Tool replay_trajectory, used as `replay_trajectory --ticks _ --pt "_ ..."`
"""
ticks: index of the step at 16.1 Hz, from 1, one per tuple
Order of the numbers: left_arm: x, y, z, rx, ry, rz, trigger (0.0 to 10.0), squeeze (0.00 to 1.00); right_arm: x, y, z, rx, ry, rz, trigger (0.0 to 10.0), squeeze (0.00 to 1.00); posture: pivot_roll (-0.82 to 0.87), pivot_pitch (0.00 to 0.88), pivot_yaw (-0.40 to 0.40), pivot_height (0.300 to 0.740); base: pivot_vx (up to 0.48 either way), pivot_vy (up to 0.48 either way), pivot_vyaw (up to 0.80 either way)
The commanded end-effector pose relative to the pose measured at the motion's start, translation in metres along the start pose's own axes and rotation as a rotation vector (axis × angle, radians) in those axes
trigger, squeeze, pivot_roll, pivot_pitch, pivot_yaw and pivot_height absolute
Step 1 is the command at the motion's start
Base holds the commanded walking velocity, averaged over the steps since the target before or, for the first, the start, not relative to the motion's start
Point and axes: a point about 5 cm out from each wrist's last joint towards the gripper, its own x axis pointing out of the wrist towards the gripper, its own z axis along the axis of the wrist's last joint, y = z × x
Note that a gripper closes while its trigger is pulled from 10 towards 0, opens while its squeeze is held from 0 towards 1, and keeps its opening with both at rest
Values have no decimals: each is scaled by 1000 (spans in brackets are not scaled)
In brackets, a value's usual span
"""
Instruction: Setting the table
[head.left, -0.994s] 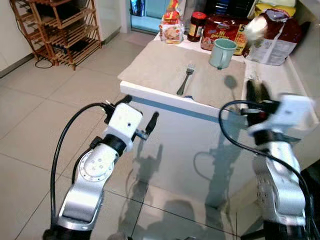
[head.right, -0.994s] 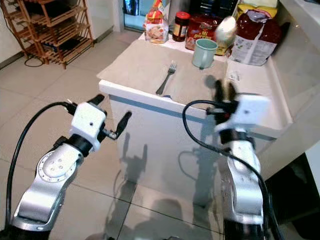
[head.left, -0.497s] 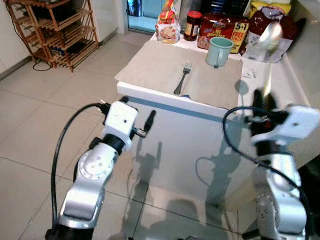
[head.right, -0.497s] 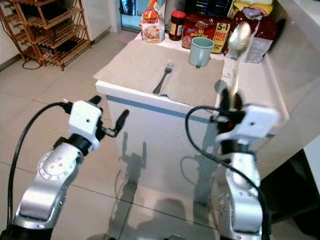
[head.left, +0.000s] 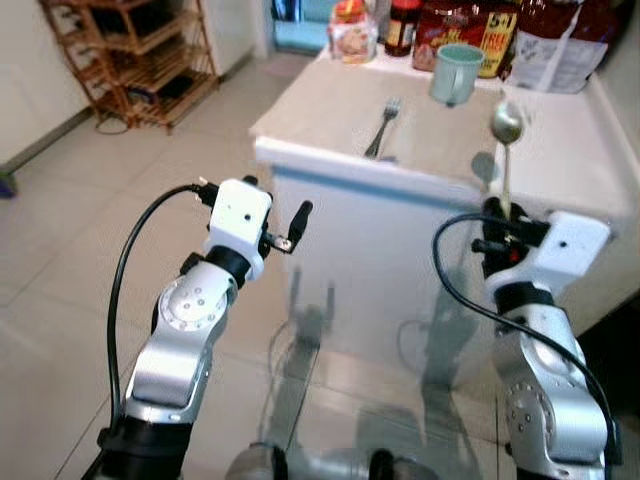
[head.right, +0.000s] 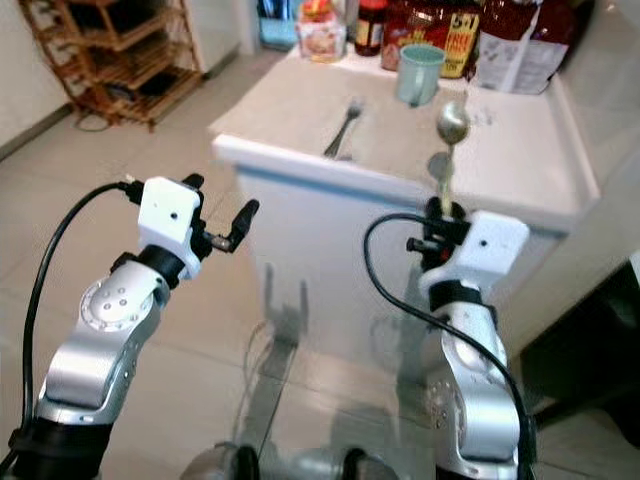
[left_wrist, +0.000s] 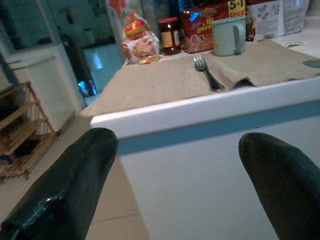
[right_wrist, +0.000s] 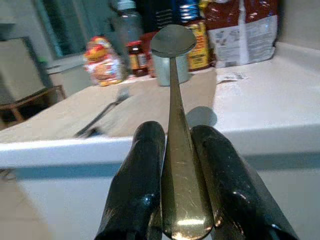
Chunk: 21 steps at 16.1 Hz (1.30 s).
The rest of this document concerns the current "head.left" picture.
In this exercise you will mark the metal spoon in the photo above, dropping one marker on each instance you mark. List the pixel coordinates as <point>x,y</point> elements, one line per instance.
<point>507,123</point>

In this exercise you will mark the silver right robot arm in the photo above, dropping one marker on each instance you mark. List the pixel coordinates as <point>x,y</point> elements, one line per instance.
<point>545,390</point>

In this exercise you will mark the white table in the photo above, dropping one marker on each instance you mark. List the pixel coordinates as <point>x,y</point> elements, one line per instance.
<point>380,250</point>

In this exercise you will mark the metal fork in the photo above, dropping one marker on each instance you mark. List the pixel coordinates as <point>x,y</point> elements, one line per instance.
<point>380,135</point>

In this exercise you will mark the teal mug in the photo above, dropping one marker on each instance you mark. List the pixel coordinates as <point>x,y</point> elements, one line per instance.
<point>455,75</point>

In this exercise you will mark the wooden shelf rack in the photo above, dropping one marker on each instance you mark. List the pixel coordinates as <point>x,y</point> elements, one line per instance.
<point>140,75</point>

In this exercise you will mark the teal blue container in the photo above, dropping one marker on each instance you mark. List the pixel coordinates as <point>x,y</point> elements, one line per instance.
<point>300,30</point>

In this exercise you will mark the yellow printed box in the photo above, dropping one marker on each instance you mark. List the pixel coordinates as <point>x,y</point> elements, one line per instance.
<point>498,45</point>

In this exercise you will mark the jar with orange lid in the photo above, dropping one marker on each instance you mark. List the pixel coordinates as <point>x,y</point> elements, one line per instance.
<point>352,35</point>

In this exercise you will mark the red food packet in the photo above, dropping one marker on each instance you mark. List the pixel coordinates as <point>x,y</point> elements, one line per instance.
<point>450,22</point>

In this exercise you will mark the dark sauce bottle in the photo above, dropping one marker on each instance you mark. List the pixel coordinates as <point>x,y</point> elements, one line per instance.
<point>402,28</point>

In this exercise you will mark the robot right leg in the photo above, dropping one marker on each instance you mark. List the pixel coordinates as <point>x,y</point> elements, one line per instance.
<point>400,468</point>

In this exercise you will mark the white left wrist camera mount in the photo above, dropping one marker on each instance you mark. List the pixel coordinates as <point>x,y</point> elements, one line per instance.
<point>240,215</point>

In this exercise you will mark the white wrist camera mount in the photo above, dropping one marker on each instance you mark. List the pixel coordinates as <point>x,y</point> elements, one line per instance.
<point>570,250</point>
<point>240,215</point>

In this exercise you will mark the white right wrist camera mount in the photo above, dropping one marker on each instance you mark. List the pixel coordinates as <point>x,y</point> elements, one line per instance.
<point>570,250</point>

